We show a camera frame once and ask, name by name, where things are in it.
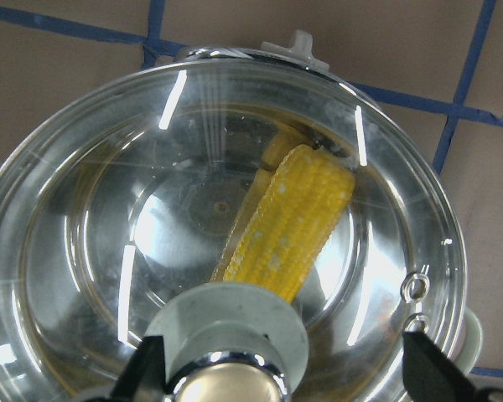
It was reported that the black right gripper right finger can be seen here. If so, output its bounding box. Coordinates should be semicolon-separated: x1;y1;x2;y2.
402;332;478;401

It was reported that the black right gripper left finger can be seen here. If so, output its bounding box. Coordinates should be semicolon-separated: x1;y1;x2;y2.
110;335;166;401

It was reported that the glass pot lid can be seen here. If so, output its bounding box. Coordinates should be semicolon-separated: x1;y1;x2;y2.
0;58;466;402

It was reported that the yellow corn cob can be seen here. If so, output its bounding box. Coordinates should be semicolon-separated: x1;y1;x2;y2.
211;131;355;302

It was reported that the pale green cooking pot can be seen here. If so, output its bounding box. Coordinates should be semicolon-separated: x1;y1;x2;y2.
0;29;484;402

